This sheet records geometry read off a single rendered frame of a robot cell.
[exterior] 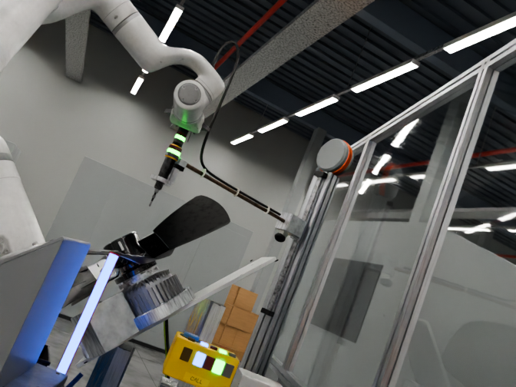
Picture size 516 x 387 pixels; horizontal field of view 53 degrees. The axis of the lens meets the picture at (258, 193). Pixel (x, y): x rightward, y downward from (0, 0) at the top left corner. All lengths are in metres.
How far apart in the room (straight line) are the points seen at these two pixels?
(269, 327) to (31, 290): 1.30
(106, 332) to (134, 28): 0.84
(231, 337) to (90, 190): 4.15
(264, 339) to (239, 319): 7.72
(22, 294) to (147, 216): 6.35
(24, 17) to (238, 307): 8.78
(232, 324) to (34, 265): 8.92
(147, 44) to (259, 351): 1.23
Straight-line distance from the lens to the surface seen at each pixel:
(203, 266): 7.44
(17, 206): 1.03
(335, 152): 2.17
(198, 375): 1.27
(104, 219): 7.18
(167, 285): 1.66
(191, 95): 1.41
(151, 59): 1.44
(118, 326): 1.60
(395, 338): 1.33
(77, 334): 1.33
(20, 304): 0.93
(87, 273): 1.73
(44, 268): 0.92
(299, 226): 2.05
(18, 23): 1.25
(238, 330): 9.86
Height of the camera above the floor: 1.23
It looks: 10 degrees up
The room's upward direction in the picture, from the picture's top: 22 degrees clockwise
